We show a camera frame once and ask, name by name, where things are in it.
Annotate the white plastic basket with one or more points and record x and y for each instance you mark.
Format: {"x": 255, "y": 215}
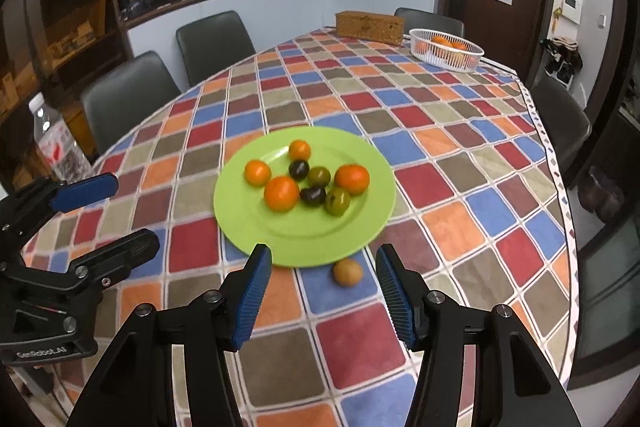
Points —
{"x": 445, "y": 59}

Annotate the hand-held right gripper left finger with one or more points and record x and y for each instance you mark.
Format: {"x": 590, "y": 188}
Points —
{"x": 252, "y": 297}

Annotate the grey dining chair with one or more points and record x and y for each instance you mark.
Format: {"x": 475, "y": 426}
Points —
{"x": 215, "y": 42}
{"x": 430, "y": 19}
{"x": 130, "y": 97}
{"x": 560, "y": 122}

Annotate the pile of clothes and bags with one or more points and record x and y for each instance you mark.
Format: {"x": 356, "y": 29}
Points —
{"x": 562, "y": 54}

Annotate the woven wicker box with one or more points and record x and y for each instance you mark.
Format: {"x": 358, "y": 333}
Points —
{"x": 370, "y": 27}

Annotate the large orange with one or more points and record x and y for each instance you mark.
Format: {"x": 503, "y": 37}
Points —
{"x": 281, "y": 193}

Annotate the clear plastic water bottle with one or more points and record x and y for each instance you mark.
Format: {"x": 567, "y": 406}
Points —
{"x": 55, "y": 142}

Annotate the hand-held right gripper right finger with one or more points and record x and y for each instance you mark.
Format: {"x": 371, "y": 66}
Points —
{"x": 397, "y": 302}

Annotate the brown kiwi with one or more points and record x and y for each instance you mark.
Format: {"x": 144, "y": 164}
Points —
{"x": 348, "y": 272}

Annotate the white wall intercom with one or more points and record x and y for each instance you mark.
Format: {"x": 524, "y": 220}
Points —
{"x": 569, "y": 8}

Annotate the green plum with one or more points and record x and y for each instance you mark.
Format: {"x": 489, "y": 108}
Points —
{"x": 318, "y": 177}
{"x": 337, "y": 201}

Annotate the checkered tablecloth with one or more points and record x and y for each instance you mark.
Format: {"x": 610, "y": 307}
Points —
{"x": 450, "y": 217}

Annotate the white counter cabinet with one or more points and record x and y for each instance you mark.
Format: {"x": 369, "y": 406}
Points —
{"x": 300, "y": 12}

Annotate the green plate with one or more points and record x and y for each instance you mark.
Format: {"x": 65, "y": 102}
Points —
{"x": 300, "y": 232}

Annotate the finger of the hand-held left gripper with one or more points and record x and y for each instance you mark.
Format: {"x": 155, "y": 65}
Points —
{"x": 125, "y": 252}
{"x": 85, "y": 192}

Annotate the dark purple plum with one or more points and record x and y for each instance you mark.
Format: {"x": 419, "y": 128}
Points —
{"x": 299, "y": 169}
{"x": 313, "y": 195}

